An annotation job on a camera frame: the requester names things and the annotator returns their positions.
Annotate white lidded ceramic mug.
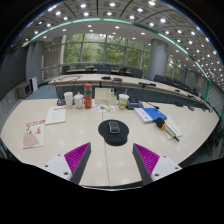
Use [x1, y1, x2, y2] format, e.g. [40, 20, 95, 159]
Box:
[73, 92, 85, 109]

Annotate black round mouse pad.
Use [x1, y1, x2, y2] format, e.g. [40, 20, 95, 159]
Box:
[97, 119, 130, 147]

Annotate handheld microphone black foam head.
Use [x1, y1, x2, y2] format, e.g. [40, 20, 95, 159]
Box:
[154, 116, 180, 143]

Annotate colourful sticker sheet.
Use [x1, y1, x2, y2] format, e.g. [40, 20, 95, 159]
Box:
[91, 103, 116, 113]

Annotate black computer mouse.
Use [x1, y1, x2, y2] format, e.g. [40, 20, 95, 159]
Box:
[108, 120, 121, 135]

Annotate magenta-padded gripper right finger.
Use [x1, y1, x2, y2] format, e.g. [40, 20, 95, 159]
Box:
[132, 143, 183, 186]

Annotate stacked white paper cups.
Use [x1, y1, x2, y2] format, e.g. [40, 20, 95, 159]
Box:
[63, 91, 74, 108]

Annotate group of ceiling lights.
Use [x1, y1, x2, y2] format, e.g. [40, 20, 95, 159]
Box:
[19, 0, 224, 84]

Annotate white cardboard box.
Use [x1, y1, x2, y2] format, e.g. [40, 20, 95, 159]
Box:
[94, 87, 118, 106]

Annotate group of dark office chairs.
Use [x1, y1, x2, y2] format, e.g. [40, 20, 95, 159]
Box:
[59, 63, 209, 101]

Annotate red and white booklet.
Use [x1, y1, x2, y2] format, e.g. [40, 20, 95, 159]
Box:
[22, 118, 46, 150]

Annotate white sheet with red heading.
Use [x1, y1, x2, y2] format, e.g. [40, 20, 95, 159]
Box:
[44, 105, 67, 126]

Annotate blue and white book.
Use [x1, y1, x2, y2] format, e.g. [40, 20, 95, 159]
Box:
[133, 107, 168, 124]

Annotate grey box appliance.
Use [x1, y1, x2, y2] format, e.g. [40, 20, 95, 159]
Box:
[15, 81, 33, 100]

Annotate white paper sheet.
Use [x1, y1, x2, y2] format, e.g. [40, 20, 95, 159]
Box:
[163, 115, 184, 140]

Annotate curved long conference desk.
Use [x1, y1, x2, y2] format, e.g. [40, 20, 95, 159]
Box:
[48, 73, 214, 113]

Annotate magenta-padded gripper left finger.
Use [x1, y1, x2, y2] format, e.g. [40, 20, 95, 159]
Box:
[42, 142, 92, 185]

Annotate red thermos bottle green band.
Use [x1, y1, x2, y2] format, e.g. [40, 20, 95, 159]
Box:
[83, 82, 93, 110]

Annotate green printed paper cup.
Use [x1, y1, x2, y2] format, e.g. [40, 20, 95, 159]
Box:
[118, 89, 130, 111]

